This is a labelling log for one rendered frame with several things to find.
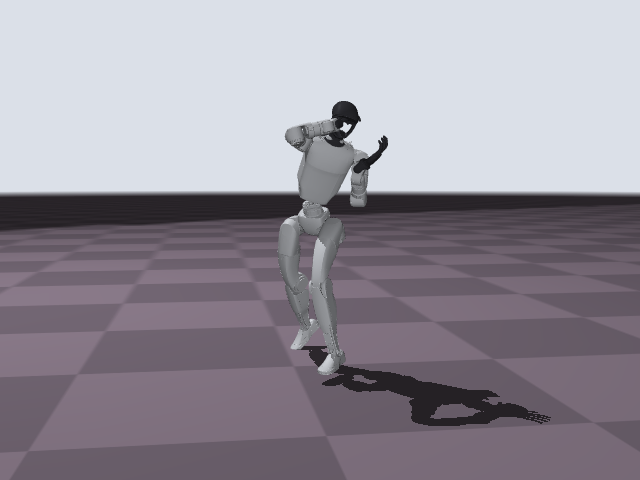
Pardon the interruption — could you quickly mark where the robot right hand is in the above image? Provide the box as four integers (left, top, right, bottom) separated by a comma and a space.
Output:
331, 115, 361, 129

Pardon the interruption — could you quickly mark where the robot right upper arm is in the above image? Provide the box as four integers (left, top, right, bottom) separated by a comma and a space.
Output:
285, 127, 313, 152

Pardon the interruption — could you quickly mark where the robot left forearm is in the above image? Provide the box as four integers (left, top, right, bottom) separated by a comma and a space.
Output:
351, 161, 367, 206

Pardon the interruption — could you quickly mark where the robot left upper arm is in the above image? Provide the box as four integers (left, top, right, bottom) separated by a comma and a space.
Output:
350, 149, 369, 207

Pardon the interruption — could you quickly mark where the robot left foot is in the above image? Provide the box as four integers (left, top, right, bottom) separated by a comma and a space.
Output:
317, 349, 346, 375

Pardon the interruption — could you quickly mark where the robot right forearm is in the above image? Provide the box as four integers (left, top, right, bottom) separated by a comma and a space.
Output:
288, 118, 340, 139

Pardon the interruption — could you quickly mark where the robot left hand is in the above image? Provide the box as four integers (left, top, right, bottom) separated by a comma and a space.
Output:
353, 135, 388, 174

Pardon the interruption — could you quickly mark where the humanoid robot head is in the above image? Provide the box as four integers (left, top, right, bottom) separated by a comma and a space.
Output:
322, 101, 358, 147

